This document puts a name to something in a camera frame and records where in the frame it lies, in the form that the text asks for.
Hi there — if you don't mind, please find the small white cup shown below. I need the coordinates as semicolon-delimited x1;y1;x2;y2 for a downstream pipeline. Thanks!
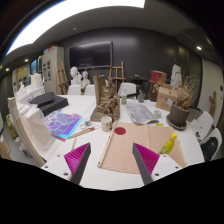
154;110;161;118

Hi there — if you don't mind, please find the white plaster bust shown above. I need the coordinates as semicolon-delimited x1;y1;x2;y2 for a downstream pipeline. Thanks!
70;67;82;85
81;71;90;88

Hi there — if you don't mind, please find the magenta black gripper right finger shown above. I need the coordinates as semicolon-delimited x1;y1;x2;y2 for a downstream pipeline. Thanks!
132;143;160;185

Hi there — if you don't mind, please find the white plaster bust right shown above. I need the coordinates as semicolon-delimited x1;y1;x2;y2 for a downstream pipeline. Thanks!
81;71;90;88

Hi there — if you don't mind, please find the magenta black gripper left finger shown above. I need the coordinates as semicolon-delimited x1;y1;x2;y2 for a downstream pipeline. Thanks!
64;143;91;185

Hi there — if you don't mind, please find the black flat box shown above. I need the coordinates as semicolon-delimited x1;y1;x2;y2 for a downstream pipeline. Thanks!
30;92;68;116

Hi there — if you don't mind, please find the brown cardboard model sculpture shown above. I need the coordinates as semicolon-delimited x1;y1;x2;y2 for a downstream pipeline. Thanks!
90;75;120;122

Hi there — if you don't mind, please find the brown cardboard sheet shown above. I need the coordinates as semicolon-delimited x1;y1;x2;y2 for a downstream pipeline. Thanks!
97;120;186;175

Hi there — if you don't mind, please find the grey pot with dried plant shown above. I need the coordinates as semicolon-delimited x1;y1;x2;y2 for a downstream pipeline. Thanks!
169;76;195;128

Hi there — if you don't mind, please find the clear plastic water bottle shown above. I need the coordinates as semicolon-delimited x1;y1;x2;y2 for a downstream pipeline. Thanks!
121;87;127;105

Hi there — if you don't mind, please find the white chair back centre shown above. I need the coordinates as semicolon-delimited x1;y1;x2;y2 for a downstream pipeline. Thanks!
118;82;136;97

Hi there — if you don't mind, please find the wall-mounted black tv screen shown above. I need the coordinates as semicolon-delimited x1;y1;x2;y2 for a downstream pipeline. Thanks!
69;41;113;69

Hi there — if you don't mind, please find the red round coaster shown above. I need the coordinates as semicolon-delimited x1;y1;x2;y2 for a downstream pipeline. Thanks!
115;127;126;135

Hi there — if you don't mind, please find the white patterned mug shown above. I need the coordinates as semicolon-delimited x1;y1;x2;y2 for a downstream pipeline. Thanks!
101;116;112;132

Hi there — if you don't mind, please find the wooden ruler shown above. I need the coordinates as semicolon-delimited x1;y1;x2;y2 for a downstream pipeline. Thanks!
68;126;100;139

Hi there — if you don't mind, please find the newspaper in plastic sleeve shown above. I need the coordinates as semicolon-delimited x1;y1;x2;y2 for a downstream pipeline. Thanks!
126;104;158;124

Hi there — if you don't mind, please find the white plaster bust left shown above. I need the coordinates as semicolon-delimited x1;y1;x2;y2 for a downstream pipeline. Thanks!
70;67;82;85

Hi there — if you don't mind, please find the wooden easel left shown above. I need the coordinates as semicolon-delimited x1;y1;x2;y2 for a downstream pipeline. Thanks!
56;62;69;95

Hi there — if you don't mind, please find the wooden easel right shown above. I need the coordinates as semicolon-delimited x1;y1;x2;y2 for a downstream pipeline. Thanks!
109;62;126;86

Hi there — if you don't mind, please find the colourful purple print sheet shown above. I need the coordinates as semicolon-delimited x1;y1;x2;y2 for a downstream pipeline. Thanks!
45;111;82;139

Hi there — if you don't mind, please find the wooden easel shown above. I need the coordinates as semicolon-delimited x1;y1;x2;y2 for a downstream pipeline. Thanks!
56;62;69;95
109;62;126;86

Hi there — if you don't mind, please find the cardboard box on table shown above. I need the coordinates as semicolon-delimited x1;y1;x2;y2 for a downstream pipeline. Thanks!
156;85;177;111

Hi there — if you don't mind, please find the white cabinet with papers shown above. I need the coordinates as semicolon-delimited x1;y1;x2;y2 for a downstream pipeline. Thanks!
42;46;64;94

